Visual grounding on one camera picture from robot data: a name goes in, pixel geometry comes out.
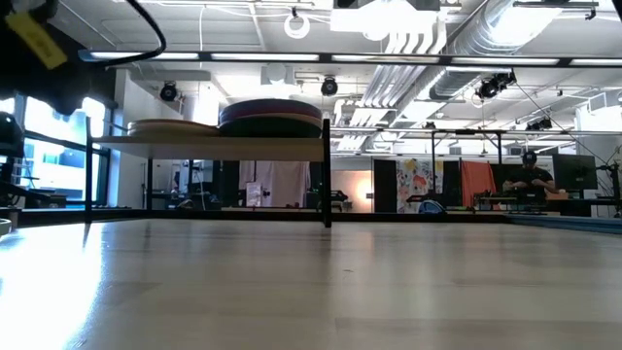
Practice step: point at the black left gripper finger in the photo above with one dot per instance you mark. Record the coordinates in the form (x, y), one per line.
(10, 127)

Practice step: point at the terracotta orange plate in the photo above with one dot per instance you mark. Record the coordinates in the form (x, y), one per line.
(170, 122)

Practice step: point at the wooden shelf with black legs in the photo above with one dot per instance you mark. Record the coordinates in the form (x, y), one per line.
(209, 148)

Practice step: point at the black bar with white lights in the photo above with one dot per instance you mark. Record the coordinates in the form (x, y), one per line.
(325, 58)

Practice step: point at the black panel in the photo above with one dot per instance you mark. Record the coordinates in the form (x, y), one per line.
(385, 183)

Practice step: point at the white ceiling pipe bundle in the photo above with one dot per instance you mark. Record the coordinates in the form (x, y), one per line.
(403, 73)

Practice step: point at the colourful poster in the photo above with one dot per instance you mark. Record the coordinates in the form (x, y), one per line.
(415, 182)

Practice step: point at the blue round object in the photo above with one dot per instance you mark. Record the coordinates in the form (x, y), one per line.
(431, 208)

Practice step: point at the orange cloth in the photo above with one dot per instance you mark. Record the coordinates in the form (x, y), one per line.
(476, 182)

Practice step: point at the black ceiling spotlight cluster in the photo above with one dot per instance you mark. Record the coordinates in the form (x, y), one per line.
(493, 86)

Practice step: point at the black computer monitor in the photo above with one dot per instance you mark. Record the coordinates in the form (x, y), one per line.
(498, 175)
(575, 171)

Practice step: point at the person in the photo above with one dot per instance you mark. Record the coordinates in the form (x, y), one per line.
(529, 177)

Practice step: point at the black workstation frame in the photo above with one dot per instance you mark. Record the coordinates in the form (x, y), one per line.
(471, 131)

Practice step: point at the silver ventilation duct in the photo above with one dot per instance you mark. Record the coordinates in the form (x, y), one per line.
(476, 46)

